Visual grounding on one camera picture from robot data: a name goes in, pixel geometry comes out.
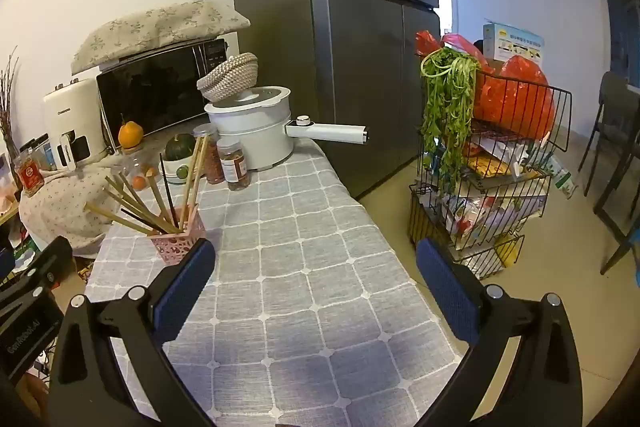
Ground large orange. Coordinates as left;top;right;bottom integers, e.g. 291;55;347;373
118;121;145;150

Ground clear glass jar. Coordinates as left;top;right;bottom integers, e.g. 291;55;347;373
112;146;156;195

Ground beige floral microwave cover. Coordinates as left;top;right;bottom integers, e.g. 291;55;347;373
70;0;252;75

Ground tall red spice jar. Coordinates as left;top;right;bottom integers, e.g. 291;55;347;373
192;123;223;185

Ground pale floral cloth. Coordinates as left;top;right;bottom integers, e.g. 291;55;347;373
19;167;123;253

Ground bunch of bamboo chopsticks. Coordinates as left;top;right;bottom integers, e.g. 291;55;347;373
84;134;208;238

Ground grey refrigerator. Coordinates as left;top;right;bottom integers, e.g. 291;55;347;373
230;0;443;202

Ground green kabocha squash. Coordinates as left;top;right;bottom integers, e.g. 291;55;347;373
165;133;197;162

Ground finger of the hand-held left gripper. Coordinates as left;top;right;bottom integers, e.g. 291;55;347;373
0;237;74;323

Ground black wire storage rack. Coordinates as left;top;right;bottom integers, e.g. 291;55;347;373
407;74;573;280

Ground white and blue carton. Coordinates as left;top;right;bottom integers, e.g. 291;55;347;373
482;22;545;62

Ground black microwave oven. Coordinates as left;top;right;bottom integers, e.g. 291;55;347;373
95;38;232;148

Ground red label glass bottle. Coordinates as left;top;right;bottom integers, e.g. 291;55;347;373
14;146;47;198

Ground thin black chopstick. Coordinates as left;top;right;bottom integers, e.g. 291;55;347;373
160;153;177;225

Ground bunch of green vegetables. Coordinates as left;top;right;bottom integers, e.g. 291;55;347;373
420;47;483;192

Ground woven rope basket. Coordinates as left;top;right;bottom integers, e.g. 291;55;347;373
196;53;259;104

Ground black framed table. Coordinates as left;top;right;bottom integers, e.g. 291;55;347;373
592;134;640;275

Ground white bowl with green dot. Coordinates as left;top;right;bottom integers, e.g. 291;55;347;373
159;152;201;184

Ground dark door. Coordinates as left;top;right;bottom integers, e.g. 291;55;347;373
602;0;640;72

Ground dried twigs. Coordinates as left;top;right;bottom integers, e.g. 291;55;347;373
0;47;23;158

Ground black chair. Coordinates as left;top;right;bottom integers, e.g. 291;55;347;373
579;72;640;198

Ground white air fryer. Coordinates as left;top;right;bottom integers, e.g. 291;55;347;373
42;78;108;172

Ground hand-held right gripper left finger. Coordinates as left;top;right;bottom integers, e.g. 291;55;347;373
47;237;218;427

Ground pink perforated utensil basket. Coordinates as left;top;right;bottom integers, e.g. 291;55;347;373
147;204;207;265

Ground short labelled spice jar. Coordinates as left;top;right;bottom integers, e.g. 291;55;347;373
216;138;251;192

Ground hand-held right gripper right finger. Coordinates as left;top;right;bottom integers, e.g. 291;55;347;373
415;237;583;427

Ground grey checked tablecloth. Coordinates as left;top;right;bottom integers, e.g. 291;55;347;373
84;139;463;427

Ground white electric pot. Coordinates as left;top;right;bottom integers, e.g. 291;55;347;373
204;86;371;172

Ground red plastic bag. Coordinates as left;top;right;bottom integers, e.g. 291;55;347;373
472;56;557;140
415;31;486;68

